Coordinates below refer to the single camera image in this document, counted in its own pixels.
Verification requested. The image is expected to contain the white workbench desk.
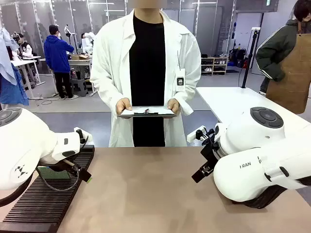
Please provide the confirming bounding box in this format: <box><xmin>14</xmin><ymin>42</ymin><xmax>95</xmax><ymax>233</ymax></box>
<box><xmin>38</xmin><ymin>57</ymin><xmax>97</xmax><ymax>97</ymax></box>

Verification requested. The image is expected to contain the wooden shoe shelf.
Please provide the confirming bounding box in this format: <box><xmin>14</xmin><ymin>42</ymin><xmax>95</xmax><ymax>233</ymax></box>
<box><xmin>201</xmin><ymin>56</ymin><xmax>229</xmax><ymax>76</ymax></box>

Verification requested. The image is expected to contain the person in brown apron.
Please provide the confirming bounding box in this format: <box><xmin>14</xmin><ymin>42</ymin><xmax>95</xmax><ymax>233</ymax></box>
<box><xmin>255</xmin><ymin>0</ymin><xmax>311</xmax><ymax>115</ymax></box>

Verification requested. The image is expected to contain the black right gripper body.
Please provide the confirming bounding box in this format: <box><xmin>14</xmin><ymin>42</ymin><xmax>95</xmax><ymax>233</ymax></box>
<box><xmin>201</xmin><ymin>138</ymin><xmax>221</xmax><ymax>168</ymax></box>

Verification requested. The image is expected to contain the clipboard with white paper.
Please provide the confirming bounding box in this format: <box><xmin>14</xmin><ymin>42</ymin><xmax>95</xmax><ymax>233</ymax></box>
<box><xmin>118</xmin><ymin>106</ymin><xmax>177</xmax><ymax>119</ymax></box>

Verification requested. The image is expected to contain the white ID badge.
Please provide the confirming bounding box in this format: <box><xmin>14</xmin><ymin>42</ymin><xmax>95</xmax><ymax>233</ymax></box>
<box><xmin>175</xmin><ymin>68</ymin><xmax>186</xmax><ymax>92</ymax></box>

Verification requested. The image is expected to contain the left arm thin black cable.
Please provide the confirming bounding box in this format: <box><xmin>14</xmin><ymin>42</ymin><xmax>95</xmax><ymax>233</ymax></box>
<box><xmin>36</xmin><ymin>165</ymin><xmax>81</xmax><ymax>192</ymax></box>

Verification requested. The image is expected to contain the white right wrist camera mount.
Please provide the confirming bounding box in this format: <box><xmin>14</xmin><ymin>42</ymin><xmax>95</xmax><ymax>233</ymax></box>
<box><xmin>187</xmin><ymin>125</ymin><xmax>207</xmax><ymax>143</ymax></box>

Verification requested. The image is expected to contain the seated person with headset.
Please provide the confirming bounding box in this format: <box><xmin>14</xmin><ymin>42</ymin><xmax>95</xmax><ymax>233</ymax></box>
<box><xmin>13</xmin><ymin>33</ymin><xmax>34</xmax><ymax>59</ymax></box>

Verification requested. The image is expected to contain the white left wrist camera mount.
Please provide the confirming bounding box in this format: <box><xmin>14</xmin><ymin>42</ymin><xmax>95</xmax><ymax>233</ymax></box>
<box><xmin>73</xmin><ymin>126</ymin><xmax>93</xmax><ymax>144</ymax></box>

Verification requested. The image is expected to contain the white desk with thin legs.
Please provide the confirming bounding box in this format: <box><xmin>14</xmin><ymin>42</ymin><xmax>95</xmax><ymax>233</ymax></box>
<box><xmin>11</xmin><ymin>55</ymin><xmax>46</xmax><ymax>100</ymax></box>

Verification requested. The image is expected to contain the black slotted PCB rack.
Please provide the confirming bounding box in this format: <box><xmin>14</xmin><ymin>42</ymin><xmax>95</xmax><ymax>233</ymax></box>
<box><xmin>0</xmin><ymin>145</ymin><xmax>95</xmax><ymax>233</ymax></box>

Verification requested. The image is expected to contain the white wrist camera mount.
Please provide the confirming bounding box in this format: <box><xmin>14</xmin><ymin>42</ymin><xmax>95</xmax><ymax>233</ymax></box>
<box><xmin>187</xmin><ymin>125</ymin><xmax>207</xmax><ymax>143</ymax></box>
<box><xmin>73</xmin><ymin>126</ymin><xmax>93</xmax><ymax>144</ymax></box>

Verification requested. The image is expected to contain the person's right forearm white sleeve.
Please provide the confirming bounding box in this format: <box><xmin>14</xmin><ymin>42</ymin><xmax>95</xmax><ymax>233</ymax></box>
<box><xmin>90</xmin><ymin>70</ymin><xmax>124</xmax><ymax>115</ymax></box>

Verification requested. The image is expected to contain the black bags pile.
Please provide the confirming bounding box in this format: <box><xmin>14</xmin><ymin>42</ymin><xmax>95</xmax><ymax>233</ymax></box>
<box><xmin>229</xmin><ymin>48</ymin><xmax>249</xmax><ymax>68</ymax></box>

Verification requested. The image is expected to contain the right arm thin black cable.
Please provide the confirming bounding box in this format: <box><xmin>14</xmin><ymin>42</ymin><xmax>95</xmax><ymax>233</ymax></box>
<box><xmin>203</xmin><ymin>127</ymin><xmax>219</xmax><ymax>151</ymax></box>

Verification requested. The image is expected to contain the person's right hand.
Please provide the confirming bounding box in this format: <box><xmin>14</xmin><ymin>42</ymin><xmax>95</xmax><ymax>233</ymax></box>
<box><xmin>116</xmin><ymin>98</ymin><xmax>133</xmax><ymax>117</ymax></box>

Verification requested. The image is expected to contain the person in white lab coat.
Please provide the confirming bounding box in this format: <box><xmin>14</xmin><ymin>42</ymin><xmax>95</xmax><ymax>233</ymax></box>
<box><xmin>89</xmin><ymin>0</ymin><xmax>202</xmax><ymax>148</ymax></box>

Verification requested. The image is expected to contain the green PCB board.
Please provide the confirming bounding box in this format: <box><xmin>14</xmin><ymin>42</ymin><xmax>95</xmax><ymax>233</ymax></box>
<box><xmin>37</xmin><ymin>166</ymin><xmax>72</xmax><ymax>180</ymax></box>

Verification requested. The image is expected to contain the black step stool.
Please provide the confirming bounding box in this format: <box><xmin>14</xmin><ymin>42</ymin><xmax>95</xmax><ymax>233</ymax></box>
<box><xmin>71</xmin><ymin>79</ymin><xmax>88</xmax><ymax>98</ymax></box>

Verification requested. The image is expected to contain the person in blue hoodie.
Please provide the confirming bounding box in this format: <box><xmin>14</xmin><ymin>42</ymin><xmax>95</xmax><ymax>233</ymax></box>
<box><xmin>43</xmin><ymin>24</ymin><xmax>80</xmax><ymax>100</ymax></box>

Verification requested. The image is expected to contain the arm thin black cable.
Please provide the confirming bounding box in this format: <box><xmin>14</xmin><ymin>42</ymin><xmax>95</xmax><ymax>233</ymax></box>
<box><xmin>203</xmin><ymin>127</ymin><xmax>219</xmax><ymax>151</ymax></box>
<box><xmin>36</xmin><ymin>165</ymin><xmax>81</xmax><ymax>192</ymax></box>

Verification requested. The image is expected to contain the black tripod pole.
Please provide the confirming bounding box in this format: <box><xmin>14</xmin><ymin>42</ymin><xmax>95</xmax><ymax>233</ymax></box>
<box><xmin>242</xmin><ymin>27</ymin><xmax>261</xmax><ymax>89</ymax></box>

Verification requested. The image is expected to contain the person's left hand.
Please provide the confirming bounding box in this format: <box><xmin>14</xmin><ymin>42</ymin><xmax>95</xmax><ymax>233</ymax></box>
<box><xmin>167</xmin><ymin>99</ymin><xmax>181</xmax><ymax>116</ymax></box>

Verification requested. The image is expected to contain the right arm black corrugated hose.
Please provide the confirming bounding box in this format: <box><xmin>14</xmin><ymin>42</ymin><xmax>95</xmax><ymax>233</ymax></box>
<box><xmin>232</xmin><ymin>184</ymin><xmax>291</xmax><ymax>209</ymax></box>

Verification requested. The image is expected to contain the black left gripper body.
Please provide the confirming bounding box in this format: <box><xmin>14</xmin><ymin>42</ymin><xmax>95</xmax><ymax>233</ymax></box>
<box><xmin>48</xmin><ymin>159</ymin><xmax>78</xmax><ymax>170</ymax></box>

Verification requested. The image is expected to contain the person in light blue shirt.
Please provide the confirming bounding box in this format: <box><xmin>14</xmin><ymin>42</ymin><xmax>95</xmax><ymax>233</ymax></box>
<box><xmin>0</xmin><ymin>26</ymin><xmax>30</xmax><ymax>106</ymax></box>

